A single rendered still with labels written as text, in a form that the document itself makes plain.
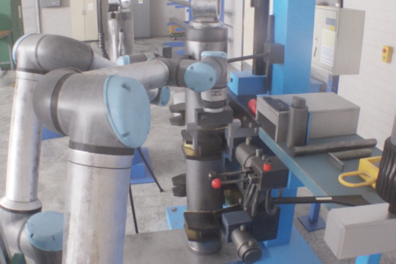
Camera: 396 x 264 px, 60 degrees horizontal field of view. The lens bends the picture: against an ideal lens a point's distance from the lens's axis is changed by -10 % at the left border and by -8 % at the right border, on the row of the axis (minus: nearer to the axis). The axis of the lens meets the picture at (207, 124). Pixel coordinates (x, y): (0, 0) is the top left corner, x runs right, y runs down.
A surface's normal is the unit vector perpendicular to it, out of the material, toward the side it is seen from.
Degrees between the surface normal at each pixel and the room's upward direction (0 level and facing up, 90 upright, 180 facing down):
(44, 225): 5
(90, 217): 69
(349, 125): 90
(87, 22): 90
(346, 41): 90
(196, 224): 0
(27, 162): 81
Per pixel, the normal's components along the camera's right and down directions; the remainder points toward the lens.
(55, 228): 0.08, -0.91
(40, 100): -0.55, -0.07
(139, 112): 0.96, -0.02
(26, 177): 0.67, 0.15
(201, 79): -0.21, 0.35
